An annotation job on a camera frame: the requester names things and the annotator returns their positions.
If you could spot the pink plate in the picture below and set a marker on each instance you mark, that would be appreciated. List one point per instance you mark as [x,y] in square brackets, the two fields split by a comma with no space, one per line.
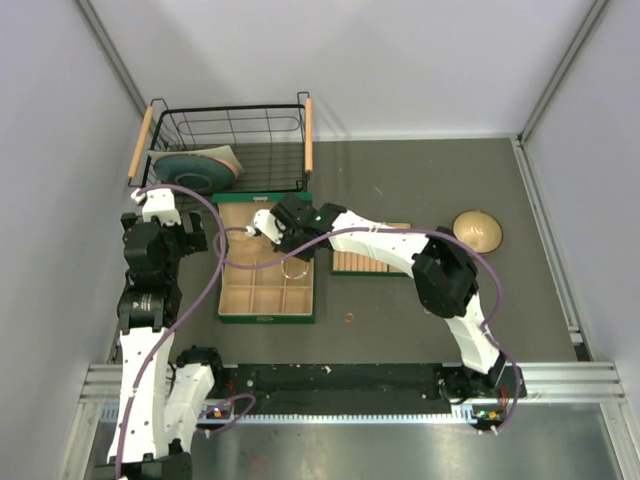
[227,155]

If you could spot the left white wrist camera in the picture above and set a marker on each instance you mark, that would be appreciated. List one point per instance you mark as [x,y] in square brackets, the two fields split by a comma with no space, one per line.
[157,204]

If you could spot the black wire basket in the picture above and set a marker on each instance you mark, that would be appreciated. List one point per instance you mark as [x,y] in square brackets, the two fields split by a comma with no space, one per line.
[244,150]

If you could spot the green jewelry tray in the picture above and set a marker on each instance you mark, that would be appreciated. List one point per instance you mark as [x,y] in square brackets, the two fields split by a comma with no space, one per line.
[351,264]

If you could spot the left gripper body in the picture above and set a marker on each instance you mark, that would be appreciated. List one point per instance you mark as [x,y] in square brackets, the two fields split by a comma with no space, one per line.
[193,240]

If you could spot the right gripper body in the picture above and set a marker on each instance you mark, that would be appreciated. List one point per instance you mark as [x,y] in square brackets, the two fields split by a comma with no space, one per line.
[291,240]

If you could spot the wooden bowl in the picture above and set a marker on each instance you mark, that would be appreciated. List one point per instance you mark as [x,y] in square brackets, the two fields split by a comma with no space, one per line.
[478,230]

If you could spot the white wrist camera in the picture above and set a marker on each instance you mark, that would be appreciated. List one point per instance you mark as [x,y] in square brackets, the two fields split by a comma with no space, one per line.
[157,204]
[264,223]

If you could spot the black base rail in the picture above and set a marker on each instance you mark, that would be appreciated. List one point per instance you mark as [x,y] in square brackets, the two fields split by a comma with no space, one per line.
[347,389]

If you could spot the teal ceramic plate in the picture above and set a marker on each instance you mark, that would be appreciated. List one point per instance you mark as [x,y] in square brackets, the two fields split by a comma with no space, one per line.
[201,174]

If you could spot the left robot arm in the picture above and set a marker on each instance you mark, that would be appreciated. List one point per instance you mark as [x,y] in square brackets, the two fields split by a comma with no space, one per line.
[159,402]

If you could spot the green jewelry box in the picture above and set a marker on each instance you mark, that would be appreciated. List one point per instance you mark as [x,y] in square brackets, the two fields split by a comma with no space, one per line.
[279,294]

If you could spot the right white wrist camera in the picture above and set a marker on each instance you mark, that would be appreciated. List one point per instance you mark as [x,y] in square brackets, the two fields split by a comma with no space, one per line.
[264,223]

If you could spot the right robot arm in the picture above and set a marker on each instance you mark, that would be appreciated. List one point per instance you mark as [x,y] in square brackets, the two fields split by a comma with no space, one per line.
[443,271]

